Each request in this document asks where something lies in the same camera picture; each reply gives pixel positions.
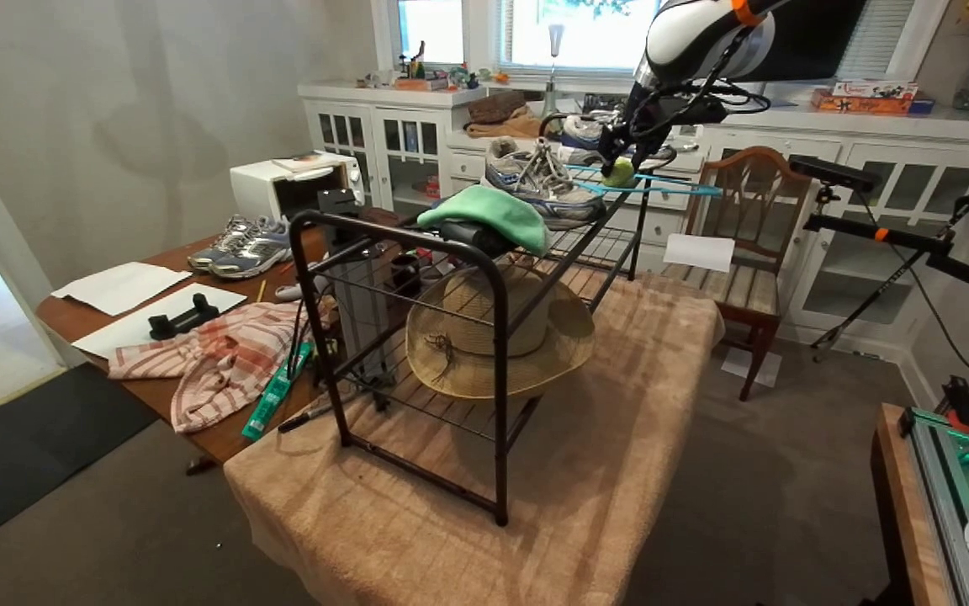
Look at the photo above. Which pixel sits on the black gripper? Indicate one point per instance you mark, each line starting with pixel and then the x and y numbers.
pixel 613 144

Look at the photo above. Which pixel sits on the yellow-green tennis ball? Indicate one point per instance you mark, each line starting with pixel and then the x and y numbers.
pixel 619 177

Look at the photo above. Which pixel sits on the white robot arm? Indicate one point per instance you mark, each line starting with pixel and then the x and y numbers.
pixel 683 52

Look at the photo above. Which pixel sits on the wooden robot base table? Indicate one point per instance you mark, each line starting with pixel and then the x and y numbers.
pixel 911 537

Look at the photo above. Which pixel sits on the grey sneaker on top shelf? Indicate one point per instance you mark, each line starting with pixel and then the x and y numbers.
pixel 533 173

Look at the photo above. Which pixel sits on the wooden chair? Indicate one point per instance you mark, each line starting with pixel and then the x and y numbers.
pixel 750 200

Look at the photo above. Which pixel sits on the black metal shoe rack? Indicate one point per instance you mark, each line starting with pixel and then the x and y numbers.
pixel 361 269

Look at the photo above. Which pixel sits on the white toaster oven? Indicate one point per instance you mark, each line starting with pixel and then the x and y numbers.
pixel 282 187

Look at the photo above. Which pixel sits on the brown towel table cover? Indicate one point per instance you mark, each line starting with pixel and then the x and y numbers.
pixel 588 478

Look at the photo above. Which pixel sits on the teal tube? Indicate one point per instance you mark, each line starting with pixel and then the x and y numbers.
pixel 277 390

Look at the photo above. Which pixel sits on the grey blue sneaker on table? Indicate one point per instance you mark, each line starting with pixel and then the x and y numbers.
pixel 243 249

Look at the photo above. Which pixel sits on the striped pink cloth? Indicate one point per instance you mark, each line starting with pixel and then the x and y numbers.
pixel 217 369

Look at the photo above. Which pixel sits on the black dumbbell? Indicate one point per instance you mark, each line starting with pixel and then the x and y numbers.
pixel 197 313

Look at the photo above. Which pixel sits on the white paper sheet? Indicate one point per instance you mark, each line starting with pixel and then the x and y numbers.
pixel 120 288

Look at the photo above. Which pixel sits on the black camera tripod arm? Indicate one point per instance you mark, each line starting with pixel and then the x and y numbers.
pixel 935 249

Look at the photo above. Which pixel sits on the aluminium mounting frame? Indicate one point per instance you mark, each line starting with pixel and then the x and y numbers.
pixel 944 465

